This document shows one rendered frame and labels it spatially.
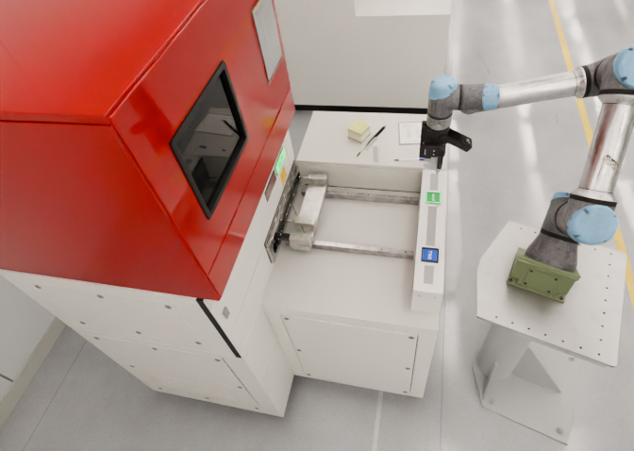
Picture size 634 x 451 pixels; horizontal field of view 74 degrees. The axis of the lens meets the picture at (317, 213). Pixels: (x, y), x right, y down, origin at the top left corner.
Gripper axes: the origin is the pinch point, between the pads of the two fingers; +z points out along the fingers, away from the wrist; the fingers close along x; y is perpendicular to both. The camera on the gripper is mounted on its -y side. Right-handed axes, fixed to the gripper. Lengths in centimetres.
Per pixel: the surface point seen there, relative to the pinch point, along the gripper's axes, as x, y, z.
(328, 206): -4, 43, 29
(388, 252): 18.9, 15.4, 25.7
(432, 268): 30.7, -0.4, 15.1
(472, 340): 10, -27, 111
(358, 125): -32.0, 33.3, 7.3
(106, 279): 66, 87, -15
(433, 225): 12.4, 0.1, 15.1
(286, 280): 35, 52, 29
